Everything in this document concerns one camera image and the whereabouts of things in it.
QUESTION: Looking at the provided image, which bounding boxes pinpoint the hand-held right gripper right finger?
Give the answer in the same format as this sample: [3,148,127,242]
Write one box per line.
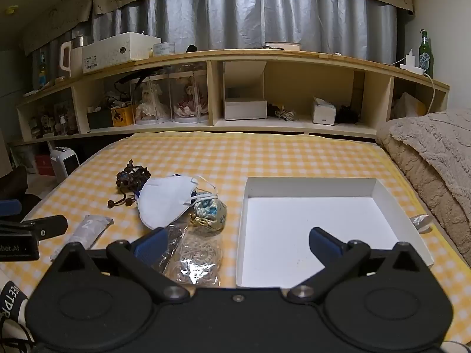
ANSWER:
[287,227,424,304]

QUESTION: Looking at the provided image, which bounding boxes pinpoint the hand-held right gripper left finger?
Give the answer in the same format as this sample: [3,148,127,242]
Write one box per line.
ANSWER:
[52,227,193,304]

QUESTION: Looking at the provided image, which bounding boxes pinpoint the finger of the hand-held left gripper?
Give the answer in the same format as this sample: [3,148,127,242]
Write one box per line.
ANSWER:
[0,215,69,243]
[0,199,22,217]

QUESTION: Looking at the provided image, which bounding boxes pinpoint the white shallow box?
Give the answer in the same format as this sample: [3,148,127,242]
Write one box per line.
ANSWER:
[235,176,435,289]

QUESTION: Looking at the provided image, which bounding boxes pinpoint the white face mask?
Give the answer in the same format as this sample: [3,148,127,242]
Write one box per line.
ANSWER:
[137,175,220,229]

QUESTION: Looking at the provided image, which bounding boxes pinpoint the blue floral embroidered pouch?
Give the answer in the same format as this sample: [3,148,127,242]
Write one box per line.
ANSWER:
[188,191,228,234]

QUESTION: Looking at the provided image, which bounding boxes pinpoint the dark cloth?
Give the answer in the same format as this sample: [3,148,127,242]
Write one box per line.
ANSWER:
[0,165,41,207]

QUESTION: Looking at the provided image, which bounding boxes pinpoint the clear bag of rubber bands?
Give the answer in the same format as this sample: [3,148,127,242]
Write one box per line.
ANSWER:
[158,224,224,288]

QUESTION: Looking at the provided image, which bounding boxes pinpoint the red box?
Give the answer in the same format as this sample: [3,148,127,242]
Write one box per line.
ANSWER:
[35,154,56,176]

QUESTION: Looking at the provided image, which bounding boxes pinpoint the white space heater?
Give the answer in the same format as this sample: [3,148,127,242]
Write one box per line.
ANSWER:
[49,147,80,177]

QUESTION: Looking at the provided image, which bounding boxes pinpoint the group of small figurines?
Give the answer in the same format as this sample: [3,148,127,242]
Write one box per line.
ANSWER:
[29,99,79,138]

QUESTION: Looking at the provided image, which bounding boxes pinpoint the yellow checked bed sheet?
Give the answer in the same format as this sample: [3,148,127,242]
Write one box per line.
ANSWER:
[0,132,471,339]

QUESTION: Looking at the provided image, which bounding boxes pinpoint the dark green box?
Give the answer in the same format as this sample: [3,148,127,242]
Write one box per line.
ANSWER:
[86,106,114,130]

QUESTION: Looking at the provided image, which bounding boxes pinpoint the dark fluffy object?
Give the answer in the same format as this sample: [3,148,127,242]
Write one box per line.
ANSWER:
[335,105,360,126]

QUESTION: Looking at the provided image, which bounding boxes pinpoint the yellow box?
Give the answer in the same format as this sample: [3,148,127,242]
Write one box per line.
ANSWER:
[111,104,135,127]

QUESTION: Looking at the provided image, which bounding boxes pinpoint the white tissue box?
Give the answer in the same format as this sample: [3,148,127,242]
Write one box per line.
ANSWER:
[312,96,337,125]

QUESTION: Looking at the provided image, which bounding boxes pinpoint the bottle with blue label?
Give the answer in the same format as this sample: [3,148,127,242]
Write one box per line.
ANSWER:
[37,52,48,91]

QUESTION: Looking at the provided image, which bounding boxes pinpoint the beige fleece blanket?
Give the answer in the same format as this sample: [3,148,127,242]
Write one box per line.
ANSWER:
[375,108,471,256]

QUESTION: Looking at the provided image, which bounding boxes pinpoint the doll in clear case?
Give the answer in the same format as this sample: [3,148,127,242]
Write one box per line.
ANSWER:
[169,71,210,124]
[130,75,172,125]

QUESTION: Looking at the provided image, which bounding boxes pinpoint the open white box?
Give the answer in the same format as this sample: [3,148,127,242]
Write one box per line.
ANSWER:
[223,61,268,121]

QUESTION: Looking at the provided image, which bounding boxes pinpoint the white kettle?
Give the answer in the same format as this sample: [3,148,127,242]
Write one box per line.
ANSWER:
[59,35,94,79]

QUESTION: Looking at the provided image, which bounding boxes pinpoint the white plastic bag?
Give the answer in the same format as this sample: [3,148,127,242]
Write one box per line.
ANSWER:
[392,92,427,118]

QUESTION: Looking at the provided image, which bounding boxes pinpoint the black headband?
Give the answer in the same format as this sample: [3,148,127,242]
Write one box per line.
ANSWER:
[114,70,151,89]

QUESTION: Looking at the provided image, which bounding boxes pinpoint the long white box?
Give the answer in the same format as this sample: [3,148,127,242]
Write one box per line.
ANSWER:
[81,31,162,74]

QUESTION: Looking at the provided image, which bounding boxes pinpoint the wooden shelf unit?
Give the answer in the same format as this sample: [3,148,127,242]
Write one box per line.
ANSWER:
[16,49,450,144]

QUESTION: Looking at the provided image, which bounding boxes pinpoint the white charger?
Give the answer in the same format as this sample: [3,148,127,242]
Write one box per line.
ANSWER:
[400,49,424,71]

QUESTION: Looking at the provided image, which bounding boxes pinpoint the green glass bottle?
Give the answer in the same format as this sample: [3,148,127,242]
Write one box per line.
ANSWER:
[419,29,434,79]

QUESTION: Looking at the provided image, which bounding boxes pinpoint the grey curtain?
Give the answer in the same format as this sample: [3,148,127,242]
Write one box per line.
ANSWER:
[31,0,398,63]

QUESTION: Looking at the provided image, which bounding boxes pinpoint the black printed strap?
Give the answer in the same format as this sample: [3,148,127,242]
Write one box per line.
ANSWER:
[0,281,30,339]

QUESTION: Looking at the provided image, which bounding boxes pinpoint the dark beaded bracelet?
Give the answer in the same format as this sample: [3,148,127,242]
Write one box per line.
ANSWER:
[107,159,151,207]

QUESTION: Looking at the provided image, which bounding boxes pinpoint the knotted rope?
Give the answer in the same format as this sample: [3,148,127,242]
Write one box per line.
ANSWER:
[272,105,297,123]

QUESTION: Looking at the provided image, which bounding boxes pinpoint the white cable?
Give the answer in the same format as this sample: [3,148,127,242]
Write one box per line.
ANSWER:
[423,71,437,114]

